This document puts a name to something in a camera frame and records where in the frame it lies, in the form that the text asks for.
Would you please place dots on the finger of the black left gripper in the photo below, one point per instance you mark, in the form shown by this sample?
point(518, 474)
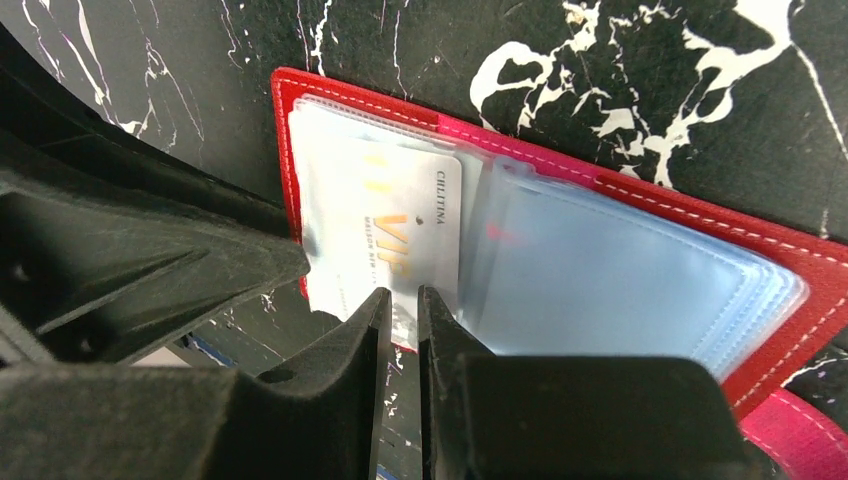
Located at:
point(38, 110)
point(93, 275)

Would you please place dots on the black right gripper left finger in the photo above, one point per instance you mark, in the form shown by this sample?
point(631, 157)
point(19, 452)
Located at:
point(315, 416)

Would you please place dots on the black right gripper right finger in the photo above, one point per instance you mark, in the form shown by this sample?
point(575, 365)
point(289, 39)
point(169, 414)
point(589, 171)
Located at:
point(486, 416)

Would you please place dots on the silver credit card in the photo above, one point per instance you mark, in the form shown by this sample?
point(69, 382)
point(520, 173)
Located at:
point(376, 215)

